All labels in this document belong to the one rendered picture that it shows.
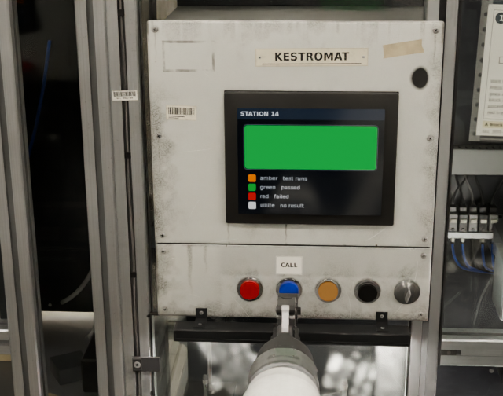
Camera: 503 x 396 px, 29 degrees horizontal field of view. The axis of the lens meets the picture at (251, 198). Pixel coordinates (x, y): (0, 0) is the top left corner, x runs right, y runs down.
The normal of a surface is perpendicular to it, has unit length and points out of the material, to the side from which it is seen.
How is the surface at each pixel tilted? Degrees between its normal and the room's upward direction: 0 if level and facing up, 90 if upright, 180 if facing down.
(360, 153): 90
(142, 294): 90
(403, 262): 90
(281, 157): 90
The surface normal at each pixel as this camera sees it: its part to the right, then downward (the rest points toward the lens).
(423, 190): -0.06, 0.32
